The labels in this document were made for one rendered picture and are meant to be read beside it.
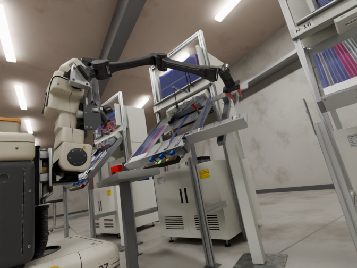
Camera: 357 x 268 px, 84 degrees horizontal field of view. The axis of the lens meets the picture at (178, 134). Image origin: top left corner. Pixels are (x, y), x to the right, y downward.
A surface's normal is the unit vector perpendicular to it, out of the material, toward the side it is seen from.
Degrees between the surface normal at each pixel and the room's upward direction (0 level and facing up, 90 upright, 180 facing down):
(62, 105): 90
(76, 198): 90
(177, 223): 90
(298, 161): 90
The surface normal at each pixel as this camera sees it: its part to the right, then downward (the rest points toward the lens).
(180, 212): -0.66, -0.07
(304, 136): -0.84, 0.00
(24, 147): 0.66, -0.29
